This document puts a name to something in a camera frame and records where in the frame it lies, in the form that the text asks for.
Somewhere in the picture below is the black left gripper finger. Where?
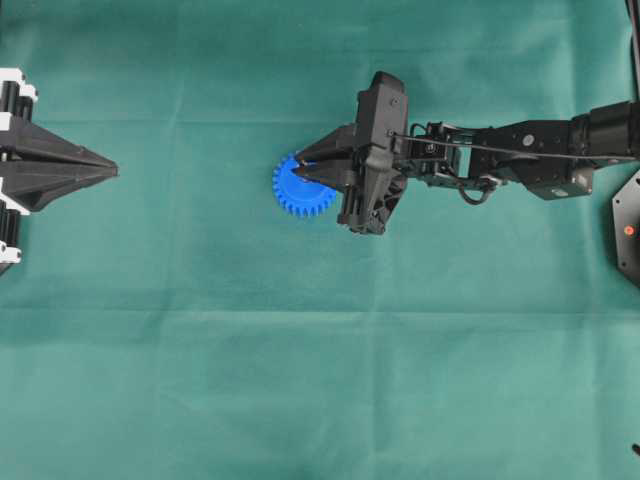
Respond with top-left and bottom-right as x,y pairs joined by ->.
1,119 -> 118,170
11,162 -> 118,213

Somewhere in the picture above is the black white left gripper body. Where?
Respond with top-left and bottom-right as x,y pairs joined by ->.
1,68 -> 38,274

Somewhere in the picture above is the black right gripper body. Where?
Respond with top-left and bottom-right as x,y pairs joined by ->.
338,71 -> 408,235

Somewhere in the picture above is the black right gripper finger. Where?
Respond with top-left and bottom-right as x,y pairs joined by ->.
293,162 -> 358,192
295,124 -> 356,163

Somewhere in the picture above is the blue plastic gear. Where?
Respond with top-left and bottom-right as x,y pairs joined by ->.
272,154 -> 336,218

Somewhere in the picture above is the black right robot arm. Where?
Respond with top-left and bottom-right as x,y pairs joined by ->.
1,68 -> 639,248

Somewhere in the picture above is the green table cloth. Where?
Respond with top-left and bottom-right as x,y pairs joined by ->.
1,1 -> 639,479

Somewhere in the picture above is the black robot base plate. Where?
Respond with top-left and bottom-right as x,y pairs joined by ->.
612,171 -> 640,287

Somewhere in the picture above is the black cable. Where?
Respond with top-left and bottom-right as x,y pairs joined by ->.
622,0 -> 640,101

